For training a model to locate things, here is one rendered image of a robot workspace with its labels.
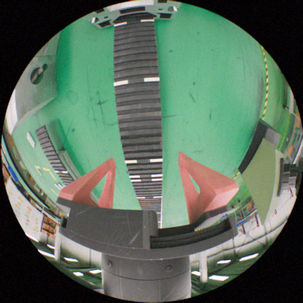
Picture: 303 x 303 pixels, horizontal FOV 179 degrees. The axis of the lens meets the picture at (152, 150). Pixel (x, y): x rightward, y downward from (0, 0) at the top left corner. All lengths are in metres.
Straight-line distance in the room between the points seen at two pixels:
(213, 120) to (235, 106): 0.06
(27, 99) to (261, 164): 0.48
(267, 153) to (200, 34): 0.30
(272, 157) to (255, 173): 0.08
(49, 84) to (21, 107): 0.07
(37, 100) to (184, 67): 0.20
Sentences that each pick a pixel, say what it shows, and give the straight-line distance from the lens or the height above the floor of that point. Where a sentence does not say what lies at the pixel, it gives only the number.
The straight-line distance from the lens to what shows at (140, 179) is 0.17.
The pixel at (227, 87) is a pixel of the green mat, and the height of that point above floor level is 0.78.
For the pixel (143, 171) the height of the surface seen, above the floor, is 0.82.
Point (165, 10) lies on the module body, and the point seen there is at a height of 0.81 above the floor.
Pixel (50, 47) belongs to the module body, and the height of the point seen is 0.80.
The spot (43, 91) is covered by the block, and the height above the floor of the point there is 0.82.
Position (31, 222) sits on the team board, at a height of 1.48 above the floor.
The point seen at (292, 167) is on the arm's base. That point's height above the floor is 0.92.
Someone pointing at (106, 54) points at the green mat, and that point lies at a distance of 0.16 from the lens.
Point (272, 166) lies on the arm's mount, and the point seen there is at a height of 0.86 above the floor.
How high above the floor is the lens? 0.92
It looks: 53 degrees down
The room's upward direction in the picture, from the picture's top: 177 degrees clockwise
